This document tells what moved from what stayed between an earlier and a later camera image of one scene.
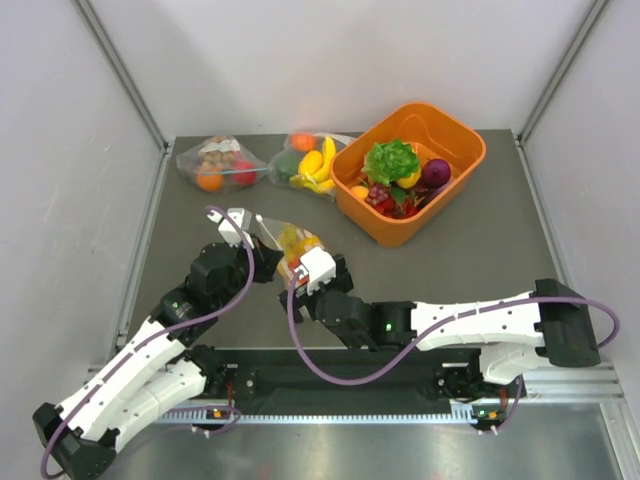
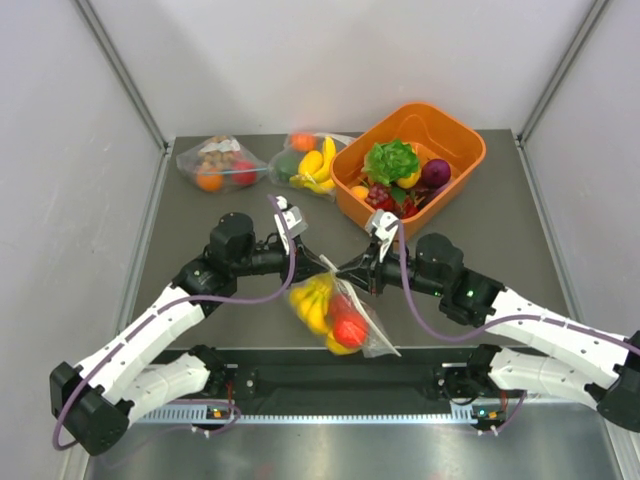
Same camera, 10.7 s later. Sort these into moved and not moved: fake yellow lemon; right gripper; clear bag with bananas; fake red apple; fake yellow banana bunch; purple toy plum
Moved: fake yellow banana bunch; right gripper
Not moved: fake red apple; clear bag with bananas; purple toy plum; fake yellow lemon
